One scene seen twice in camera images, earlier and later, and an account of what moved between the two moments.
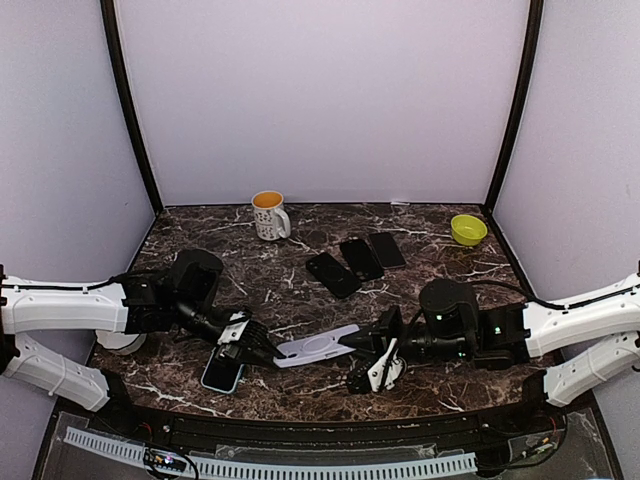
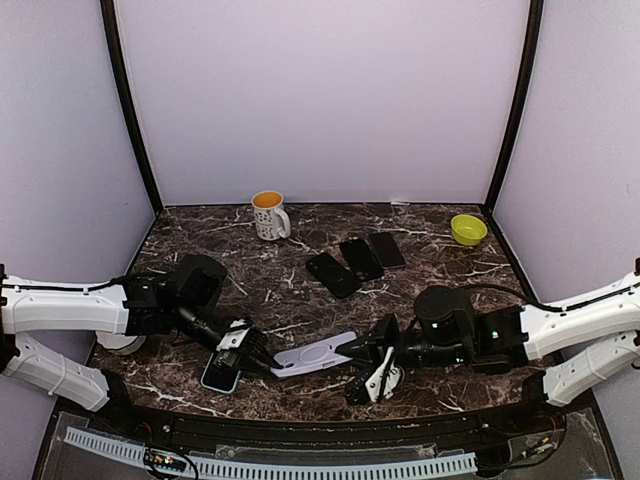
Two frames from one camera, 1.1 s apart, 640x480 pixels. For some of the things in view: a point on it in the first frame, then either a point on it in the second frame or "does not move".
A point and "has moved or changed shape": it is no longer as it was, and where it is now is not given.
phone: x=314 y=347 has moved or changed shape
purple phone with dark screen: x=387 y=250 does not move
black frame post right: x=532 y=49 does not move
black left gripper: x=253 y=335 does not move
